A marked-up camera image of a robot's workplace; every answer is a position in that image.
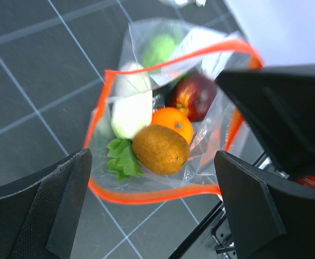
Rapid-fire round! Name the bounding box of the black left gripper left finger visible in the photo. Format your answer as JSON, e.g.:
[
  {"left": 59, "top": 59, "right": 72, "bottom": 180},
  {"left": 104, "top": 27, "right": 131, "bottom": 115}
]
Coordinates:
[{"left": 0, "top": 148, "right": 92, "bottom": 258}]

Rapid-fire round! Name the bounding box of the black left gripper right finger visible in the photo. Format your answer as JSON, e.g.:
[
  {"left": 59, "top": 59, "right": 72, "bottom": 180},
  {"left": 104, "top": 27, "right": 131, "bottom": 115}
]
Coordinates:
[{"left": 214, "top": 151, "right": 315, "bottom": 258}]

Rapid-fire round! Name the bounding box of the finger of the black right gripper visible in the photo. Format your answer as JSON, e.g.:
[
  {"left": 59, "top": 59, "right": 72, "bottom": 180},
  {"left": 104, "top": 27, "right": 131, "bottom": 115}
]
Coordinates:
[{"left": 216, "top": 64, "right": 315, "bottom": 169}]

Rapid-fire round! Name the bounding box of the dark purple mangosteen toy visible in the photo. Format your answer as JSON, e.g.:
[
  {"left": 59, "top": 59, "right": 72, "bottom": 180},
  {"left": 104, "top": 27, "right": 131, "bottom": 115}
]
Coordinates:
[{"left": 169, "top": 72, "right": 217, "bottom": 122}]

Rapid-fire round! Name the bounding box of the green plastic leaf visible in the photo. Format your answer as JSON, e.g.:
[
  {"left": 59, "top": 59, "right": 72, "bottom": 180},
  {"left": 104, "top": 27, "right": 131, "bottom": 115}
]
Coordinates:
[{"left": 107, "top": 138, "right": 143, "bottom": 181}]

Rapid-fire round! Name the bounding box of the orange toy fruit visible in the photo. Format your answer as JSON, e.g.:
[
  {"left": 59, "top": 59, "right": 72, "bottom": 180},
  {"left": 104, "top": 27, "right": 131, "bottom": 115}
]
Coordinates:
[{"left": 151, "top": 107, "right": 194, "bottom": 144}]

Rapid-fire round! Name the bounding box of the clear bag orange zipper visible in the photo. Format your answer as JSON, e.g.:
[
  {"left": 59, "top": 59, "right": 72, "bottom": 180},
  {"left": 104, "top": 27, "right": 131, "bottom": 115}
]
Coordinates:
[{"left": 84, "top": 18, "right": 263, "bottom": 205}]

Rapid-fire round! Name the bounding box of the brown kiwi toy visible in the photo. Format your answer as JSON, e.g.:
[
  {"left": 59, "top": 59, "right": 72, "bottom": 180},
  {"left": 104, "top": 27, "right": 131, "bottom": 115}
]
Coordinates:
[{"left": 132, "top": 125, "right": 190, "bottom": 175}]

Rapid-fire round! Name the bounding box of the green custard apple toy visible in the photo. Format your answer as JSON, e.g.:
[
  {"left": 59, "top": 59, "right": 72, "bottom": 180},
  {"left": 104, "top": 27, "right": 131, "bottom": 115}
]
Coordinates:
[{"left": 141, "top": 34, "right": 181, "bottom": 68}]

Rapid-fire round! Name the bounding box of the white radish toy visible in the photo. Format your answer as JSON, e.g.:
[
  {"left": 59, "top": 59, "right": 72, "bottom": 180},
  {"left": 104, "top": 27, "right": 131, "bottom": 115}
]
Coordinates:
[{"left": 111, "top": 72, "right": 153, "bottom": 140}]

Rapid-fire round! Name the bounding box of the black grid cutting mat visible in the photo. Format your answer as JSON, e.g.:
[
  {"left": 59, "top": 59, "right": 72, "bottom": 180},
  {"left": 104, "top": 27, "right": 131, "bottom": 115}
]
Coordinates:
[{"left": 0, "top": 1, "right": 239, "bottom": 258}]

